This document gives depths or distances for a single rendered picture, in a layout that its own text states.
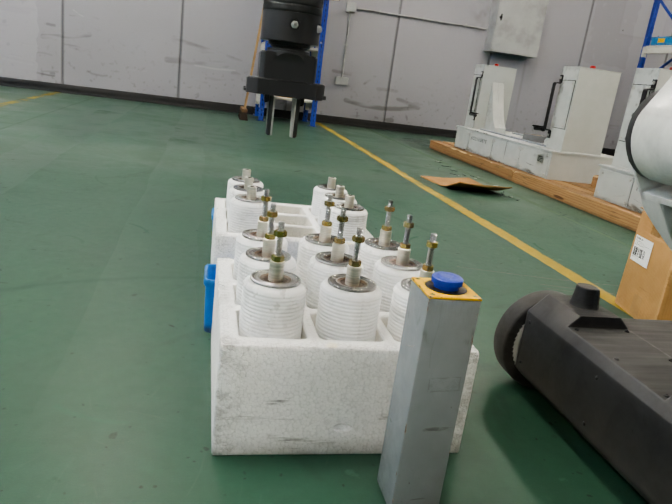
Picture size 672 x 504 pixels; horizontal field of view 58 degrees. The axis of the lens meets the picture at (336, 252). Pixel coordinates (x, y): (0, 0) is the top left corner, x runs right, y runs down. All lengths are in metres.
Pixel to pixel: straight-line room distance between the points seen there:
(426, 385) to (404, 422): 0.06
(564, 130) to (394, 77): 3.59
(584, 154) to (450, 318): 3.61
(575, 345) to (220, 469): 0.60
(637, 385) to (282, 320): 0.52
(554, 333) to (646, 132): 0.38
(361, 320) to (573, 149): 3.47
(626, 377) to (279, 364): 0.51
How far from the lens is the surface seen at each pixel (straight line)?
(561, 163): 4.25
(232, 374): 0.88
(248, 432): 0.93
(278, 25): 0.93
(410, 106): 7.56
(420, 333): 0.76
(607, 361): 1.04
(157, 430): 1.00
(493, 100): 5.45
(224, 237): 1.38
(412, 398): 0.79
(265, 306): 0.87
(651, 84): 3.67
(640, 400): 0.97
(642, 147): 0.98
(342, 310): 0.90
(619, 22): 8.75
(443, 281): 0.76
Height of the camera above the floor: 0.55
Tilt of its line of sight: 16 degrees down
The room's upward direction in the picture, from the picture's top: 8 degrees clockwise
